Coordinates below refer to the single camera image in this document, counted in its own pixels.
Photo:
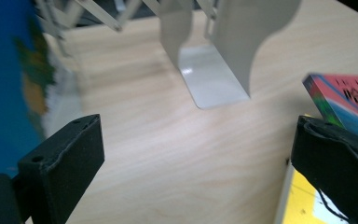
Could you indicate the white extendable book rack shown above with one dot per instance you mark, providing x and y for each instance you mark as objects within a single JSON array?
[{"x": 211, "y": 77}]

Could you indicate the blue book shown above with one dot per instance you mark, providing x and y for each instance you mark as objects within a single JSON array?
[{"x": 0, "y": 93}]

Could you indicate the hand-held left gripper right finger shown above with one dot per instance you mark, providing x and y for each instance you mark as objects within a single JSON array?
[{"x": 335, "y": 161}]

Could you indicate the red illustrated book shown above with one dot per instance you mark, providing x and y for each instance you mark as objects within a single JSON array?
[{"x": 348, "y": 93}]

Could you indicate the yellow book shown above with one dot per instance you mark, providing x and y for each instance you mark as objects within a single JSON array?
[{"x": 298, "y": 202}]

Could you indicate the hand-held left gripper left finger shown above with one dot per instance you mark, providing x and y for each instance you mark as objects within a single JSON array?
[{"x": 68, "y": 165}]

